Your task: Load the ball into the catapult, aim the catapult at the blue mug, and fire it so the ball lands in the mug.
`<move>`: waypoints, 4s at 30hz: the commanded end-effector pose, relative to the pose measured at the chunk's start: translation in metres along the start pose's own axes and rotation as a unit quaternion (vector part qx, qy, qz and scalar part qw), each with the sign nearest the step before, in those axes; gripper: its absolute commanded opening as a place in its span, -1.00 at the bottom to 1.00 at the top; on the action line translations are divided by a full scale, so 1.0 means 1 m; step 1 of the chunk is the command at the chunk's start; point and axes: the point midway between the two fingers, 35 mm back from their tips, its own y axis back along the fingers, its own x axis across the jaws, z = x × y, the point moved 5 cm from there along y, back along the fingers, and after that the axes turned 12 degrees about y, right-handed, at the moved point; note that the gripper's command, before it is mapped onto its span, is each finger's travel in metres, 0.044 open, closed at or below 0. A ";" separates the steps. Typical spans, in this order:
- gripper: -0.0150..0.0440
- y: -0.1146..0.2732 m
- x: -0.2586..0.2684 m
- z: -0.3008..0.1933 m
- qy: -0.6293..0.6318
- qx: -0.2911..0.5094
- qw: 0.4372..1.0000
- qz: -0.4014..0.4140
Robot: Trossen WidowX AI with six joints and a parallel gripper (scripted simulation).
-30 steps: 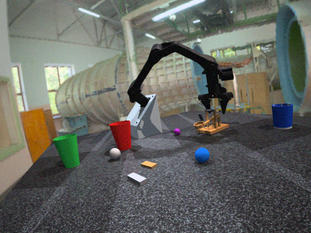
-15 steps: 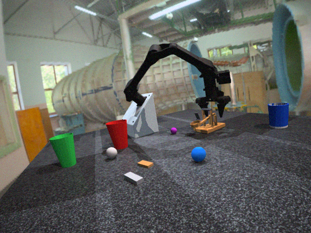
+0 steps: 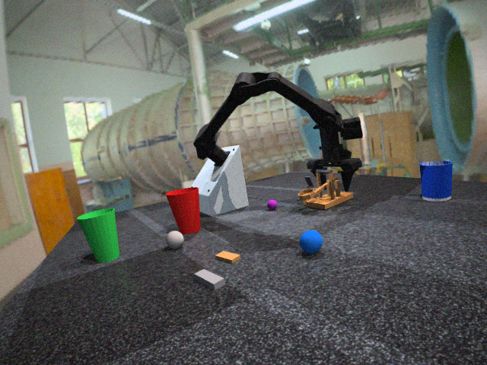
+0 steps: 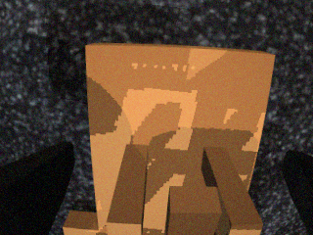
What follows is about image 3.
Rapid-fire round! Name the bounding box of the blue cup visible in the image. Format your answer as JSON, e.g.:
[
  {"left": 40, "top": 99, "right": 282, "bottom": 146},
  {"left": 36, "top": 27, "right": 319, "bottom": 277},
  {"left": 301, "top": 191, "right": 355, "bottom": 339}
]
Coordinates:
[{"left": 419, "top": 160, "right": 453, "bottom": 202}]

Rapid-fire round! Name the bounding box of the white ball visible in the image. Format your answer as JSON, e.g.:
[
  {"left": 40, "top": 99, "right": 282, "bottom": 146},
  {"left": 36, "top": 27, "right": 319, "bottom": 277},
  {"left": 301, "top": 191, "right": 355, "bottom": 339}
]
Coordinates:
[{"left": 166, "top": 231, "right": 184, "bottom": 249}]

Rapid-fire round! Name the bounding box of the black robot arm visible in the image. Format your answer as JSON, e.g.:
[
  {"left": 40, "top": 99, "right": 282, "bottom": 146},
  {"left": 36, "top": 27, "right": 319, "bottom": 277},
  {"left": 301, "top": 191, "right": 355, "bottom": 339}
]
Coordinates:
[{"left": 193, "top": 71, "right": 363, "bottom": 167}]

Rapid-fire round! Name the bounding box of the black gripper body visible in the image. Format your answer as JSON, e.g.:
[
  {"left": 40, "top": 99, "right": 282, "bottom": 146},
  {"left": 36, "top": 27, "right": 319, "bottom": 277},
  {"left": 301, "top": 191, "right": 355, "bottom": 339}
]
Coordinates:
[{"left": 307, "top": 141, "right": 362, "bottom": 170}]

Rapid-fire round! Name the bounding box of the purple ball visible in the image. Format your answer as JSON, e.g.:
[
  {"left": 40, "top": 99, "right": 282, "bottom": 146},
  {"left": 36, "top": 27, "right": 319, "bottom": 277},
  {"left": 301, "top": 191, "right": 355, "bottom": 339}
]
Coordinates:
[{"left": 267, "top": 200, "right": 277, "bottom": 210}]

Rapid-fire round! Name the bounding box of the orange flat block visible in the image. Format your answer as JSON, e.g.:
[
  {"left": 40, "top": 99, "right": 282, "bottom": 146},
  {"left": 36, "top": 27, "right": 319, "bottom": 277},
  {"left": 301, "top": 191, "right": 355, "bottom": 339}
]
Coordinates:
[{"left": 215, "top": 251, "right": 240, "bottom": 263}]

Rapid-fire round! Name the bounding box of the blue ball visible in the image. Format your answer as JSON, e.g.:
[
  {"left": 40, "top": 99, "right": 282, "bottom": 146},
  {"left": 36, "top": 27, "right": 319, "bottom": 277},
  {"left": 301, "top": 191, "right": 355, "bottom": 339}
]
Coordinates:
[{"left": 299, "top": 230, "right": 323, "bottom": 253}]

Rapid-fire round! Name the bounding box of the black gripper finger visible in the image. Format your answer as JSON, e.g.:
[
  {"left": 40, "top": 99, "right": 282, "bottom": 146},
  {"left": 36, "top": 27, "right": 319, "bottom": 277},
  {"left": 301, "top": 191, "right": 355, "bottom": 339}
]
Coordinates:
[
  {"left": 310, "top": 167, "right": 327, "bottom": 186},
  {"left": 340, "top": 168, "right": 359, "bottom": 192}
]

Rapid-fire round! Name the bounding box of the red tapered cup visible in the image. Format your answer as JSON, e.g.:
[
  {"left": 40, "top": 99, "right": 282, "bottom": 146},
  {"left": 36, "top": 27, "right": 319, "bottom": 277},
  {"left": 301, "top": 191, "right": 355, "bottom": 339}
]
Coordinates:
[{"left": 166, "top": 187, "right": 200, "bottom": 234}]

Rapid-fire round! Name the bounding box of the green plastic cup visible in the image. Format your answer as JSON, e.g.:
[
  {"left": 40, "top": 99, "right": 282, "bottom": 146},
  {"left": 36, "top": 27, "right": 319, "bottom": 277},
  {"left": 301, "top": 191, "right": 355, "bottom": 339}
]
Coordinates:
[{"left": 78, "top": 208, "right": 119, "bottom": 263}]

